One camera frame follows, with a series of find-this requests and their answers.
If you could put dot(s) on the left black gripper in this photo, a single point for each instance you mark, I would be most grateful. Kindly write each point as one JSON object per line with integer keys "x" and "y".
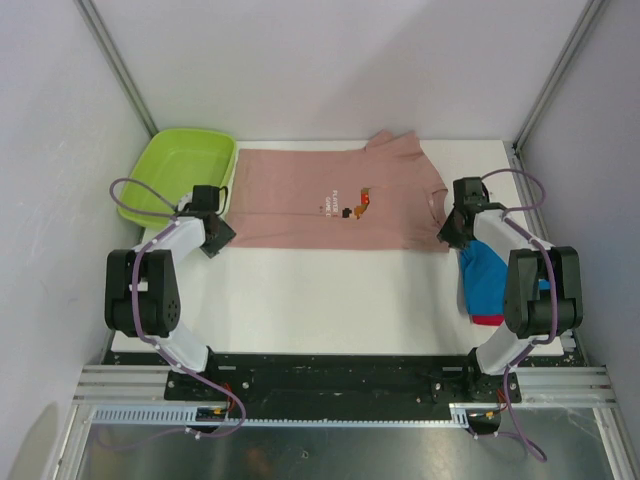
{"x": 226, "y": 235}

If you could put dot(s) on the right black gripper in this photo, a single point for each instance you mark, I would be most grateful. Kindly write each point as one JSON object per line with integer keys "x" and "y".
{"x": 446, "y": 234}

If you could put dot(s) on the pink t-shirt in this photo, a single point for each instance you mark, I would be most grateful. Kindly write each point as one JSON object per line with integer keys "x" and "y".
{"x": 386, "y": 195}

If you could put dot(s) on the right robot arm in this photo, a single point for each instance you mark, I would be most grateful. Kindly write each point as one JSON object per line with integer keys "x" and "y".
{"x": 542, "y": 297}

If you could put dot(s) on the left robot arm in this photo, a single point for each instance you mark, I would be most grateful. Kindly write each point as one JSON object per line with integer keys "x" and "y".
{"x": 142, "y": 298}

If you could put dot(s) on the blue folded t-shirt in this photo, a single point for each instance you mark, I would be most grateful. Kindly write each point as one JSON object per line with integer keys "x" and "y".
{"x": 484, "y": 277}

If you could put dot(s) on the red folded t-shirt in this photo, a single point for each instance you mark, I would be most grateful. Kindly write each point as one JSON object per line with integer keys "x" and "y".
{"x": 488, "y": 320}

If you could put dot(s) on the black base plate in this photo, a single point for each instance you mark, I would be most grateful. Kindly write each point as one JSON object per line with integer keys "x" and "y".
{"x": 260, "y": 378}

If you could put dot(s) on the aluminium frame rail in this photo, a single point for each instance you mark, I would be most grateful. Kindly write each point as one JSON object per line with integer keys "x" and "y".
{"x": 579, "y": 387}

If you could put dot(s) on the grey slotted cable duct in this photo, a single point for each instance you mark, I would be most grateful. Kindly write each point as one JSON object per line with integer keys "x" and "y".
{"x": 203, "y": 416}

